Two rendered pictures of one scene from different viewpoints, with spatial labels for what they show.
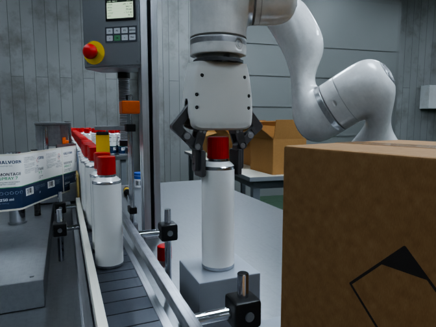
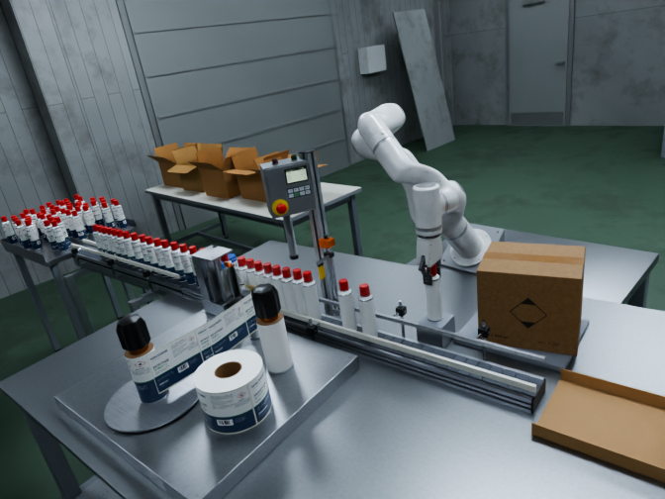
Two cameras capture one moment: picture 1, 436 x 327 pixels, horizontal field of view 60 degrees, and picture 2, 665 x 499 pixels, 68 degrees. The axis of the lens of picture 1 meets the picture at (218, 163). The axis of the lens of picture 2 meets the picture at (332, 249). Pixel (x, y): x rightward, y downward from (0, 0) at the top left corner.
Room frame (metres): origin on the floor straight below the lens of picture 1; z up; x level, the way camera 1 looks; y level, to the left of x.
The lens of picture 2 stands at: (-0.61, 0.92, 1.84)
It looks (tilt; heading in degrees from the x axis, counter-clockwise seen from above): 22 degrees down; 334
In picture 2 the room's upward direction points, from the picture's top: 9 degrees counter-clockwise
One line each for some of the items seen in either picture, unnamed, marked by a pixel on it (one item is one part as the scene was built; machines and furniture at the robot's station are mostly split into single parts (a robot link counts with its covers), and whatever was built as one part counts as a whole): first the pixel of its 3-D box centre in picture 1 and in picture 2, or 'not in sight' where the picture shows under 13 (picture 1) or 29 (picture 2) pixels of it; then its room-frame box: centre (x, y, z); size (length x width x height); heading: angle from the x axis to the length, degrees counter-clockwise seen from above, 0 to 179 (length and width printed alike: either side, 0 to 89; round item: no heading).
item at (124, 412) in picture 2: not in sight; (155, 397); (0.84, 0.92, 0.89); 0.31 x 0.31 x 0.01
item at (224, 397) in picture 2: not in sight; (234, 389); (0.62, 0.72, 0.95); 0.20 x 0.20 x 0.14
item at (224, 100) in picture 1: (218, 92); (429, 247); (0.57, 0.00, 1.19); 0.10 x 0.07 x 0.11; 113
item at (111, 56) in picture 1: (119, 34); (288, 186); (1.04, 0.26, 1.38); 0.17 x 0.10 x 0.19; 77
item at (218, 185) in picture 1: (218, 202); (432, 292); (0.57, 0.00, 1.02); 0.05 x 0.05 x 0.20
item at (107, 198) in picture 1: (108, 211); (367, 311); (0.68, 0.20, 0.98); 0.05 x 0.05 x 0.20
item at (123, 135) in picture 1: (124, 109); (289, 234); (1.10, 0.27, 1.18); 0.04 x 0.04 x 0.21
